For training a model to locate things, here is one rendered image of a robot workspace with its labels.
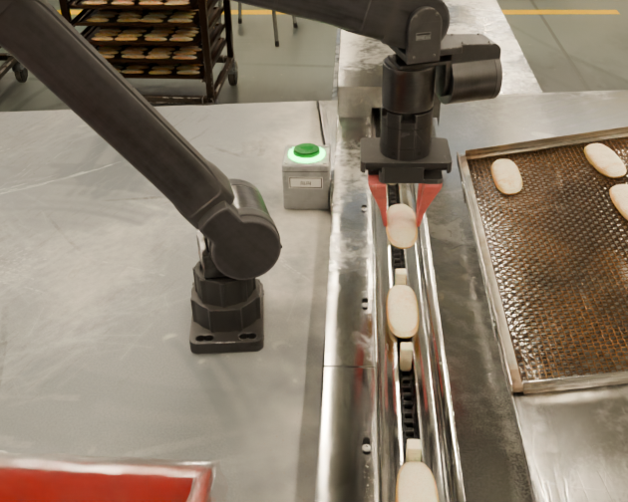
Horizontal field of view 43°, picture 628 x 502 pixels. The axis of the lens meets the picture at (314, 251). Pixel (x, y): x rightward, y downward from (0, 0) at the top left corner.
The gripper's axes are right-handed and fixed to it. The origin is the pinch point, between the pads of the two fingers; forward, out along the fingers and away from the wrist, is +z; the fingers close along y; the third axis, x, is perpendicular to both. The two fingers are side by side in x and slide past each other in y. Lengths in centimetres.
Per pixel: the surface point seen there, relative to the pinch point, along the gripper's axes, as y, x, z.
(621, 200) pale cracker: -27.6, -5.2, 0.3
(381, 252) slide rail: 2.1, -4.8, 8.1
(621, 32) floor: -142, -357, 93
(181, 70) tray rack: 79, -235, 69
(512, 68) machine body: -28, -82, 11
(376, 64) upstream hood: 2, -56, 1
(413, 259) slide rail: -2.0, -3.2, 8.1
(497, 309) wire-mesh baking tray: -10.1, 12.4, 4.1
